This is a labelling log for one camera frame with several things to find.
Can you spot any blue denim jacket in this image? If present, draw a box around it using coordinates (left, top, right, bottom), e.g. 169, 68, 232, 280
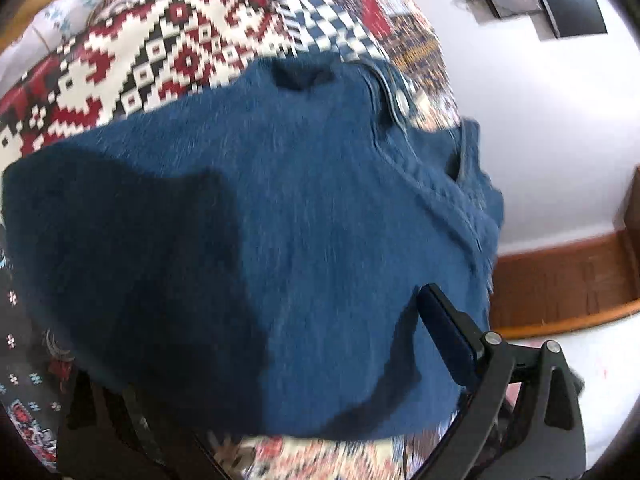
2, 55, 503, 440

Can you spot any patchwork patterned bedspread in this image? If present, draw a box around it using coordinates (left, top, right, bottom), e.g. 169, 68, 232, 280
0, 0, 464, 480

